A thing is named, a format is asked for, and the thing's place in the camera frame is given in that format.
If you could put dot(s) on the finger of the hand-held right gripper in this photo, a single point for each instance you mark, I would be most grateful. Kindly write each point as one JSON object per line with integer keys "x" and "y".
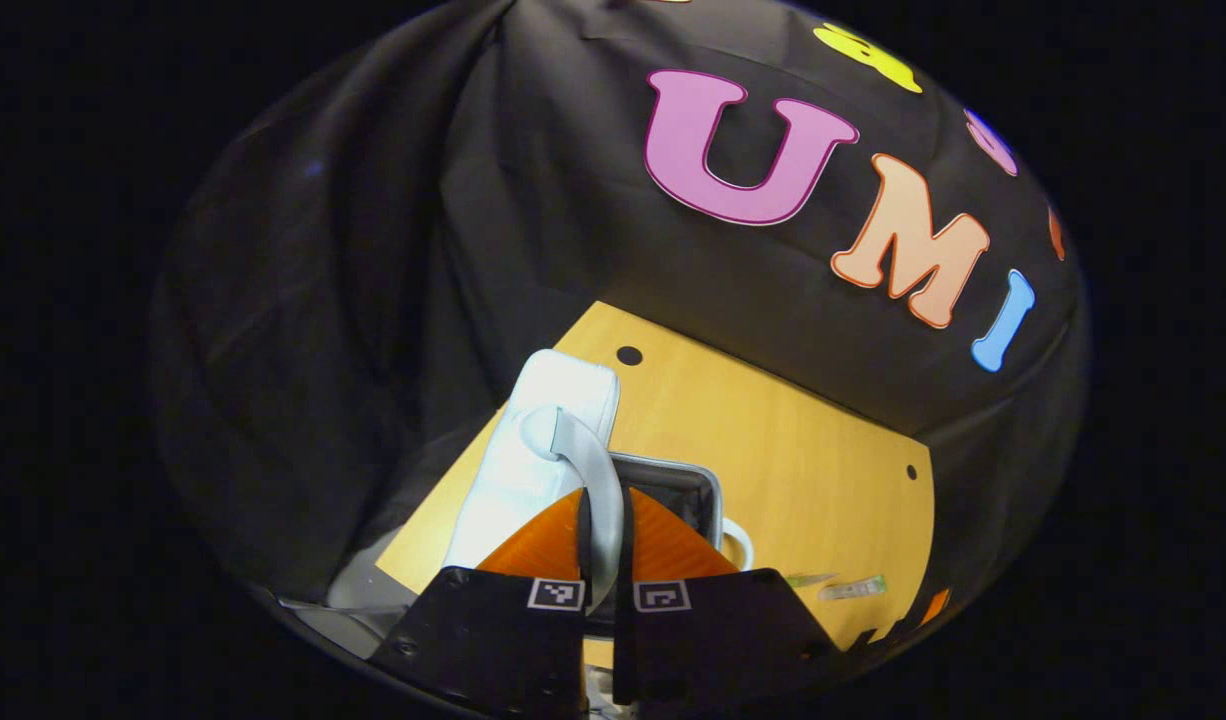
{"x": 931, "y": 607}

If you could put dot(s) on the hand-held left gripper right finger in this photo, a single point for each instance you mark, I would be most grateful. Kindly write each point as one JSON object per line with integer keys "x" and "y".
{"x": 713, "y": 640}

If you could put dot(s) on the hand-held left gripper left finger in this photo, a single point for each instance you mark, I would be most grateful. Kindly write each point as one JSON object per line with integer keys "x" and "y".
{"x": 493, "y": 640}

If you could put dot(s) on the white green-capped tube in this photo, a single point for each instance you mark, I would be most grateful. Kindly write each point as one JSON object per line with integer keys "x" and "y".
{"x": 853, "y": 588}

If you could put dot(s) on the small grey green-capped tube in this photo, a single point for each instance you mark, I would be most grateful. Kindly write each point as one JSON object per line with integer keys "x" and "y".
{"x": 805, "y": 579}

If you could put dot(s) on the light blue suitcase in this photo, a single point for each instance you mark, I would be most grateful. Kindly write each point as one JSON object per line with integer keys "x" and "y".
{"x": 533, "y": 470}

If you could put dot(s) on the black backdrop cloth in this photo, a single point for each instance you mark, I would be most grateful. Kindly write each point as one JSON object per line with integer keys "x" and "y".
{"x": 373, "y": 250}

